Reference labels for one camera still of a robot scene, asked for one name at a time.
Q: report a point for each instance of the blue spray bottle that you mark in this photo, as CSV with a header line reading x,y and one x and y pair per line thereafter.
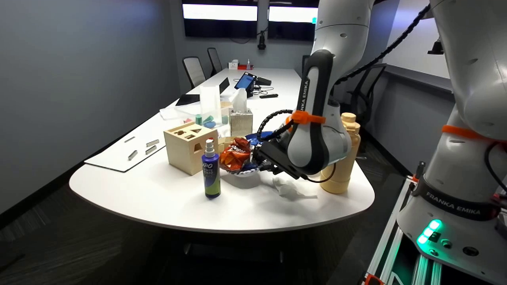
x,y
211,171

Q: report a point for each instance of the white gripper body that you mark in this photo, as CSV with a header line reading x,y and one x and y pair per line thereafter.
x,y
271,158

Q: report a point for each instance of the wall monitor screens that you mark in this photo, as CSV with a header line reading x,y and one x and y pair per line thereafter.
x,y
287,19

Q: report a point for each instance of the white crumpled wrapper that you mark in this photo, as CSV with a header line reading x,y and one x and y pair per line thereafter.
x,y
290,190

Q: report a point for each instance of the black office chair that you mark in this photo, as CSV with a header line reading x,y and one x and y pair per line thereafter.
x,y
193,69

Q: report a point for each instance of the wooden shape sorter cube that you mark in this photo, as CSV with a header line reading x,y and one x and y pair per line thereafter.
x,y
186,145

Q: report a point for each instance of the robot base stand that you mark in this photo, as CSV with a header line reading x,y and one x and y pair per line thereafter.
x,y
401,247

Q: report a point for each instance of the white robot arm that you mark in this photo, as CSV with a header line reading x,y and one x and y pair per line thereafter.
x,y
453,213

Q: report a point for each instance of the white ruler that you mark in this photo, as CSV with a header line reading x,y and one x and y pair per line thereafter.
x,y
128,150

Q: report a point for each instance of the black laptop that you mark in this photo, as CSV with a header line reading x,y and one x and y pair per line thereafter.
x,y
195,96

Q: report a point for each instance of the clear plastic bag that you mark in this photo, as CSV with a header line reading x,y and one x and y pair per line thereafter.
x,y
209,98

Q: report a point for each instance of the red snack bag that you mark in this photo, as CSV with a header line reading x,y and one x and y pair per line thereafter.
x,y
235,155

